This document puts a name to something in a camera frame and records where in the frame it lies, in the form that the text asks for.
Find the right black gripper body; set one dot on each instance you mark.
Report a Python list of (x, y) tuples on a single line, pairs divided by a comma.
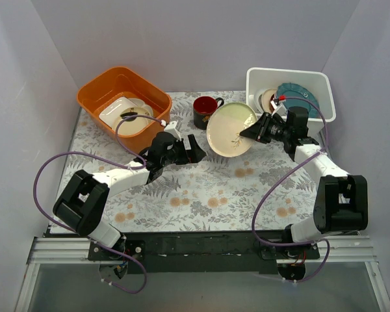
[(262, 127)]

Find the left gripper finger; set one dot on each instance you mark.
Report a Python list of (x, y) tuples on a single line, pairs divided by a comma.
[(197, 155), (192, 141)]

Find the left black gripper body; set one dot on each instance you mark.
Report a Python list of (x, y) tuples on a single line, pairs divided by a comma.
[(186, 151)]

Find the cream and green floral plate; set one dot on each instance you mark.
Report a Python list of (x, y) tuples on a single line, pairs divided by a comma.
[(225, 126)]

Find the white deep scalloped plate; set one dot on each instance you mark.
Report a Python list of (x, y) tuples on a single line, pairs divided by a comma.
[(257, 99)]

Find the cream and blue floral plate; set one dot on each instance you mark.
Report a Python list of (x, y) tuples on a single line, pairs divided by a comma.
[(266, 98)]

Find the dark teal scalloped plate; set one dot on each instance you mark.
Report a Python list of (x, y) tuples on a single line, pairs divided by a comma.
[(292, 90)]

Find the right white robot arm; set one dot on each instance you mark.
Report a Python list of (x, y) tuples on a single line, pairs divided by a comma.
[(341, 204)]

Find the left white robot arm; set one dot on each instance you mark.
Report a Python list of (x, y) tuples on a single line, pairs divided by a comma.
[(82, 202)]

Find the cream floral plate in bin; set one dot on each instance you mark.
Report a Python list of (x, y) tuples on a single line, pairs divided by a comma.
[(140, 107)]

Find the white plastic bin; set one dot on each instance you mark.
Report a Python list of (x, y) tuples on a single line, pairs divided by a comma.
[(316, 82)]

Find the black and red mug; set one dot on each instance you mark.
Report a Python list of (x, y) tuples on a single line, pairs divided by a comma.
[(203, 108)]

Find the cream plate with black motif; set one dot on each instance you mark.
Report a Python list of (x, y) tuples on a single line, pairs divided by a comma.
[(131, 126)]

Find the floral patterned table mat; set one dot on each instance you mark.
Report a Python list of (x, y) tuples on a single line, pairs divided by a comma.
[(259, 189)]

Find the white square dish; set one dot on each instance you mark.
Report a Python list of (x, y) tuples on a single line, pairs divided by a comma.
[(114, 110)]

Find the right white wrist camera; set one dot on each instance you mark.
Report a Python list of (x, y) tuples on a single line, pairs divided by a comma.
[(277, 106)]

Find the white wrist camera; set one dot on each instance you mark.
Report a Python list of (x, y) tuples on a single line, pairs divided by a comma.
[(277, 106), (171, 128)]

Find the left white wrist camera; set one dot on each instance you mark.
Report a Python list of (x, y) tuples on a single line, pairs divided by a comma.
[(171, 128)]

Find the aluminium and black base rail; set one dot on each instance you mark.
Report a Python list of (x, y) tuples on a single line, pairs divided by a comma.
[(186, 251)]

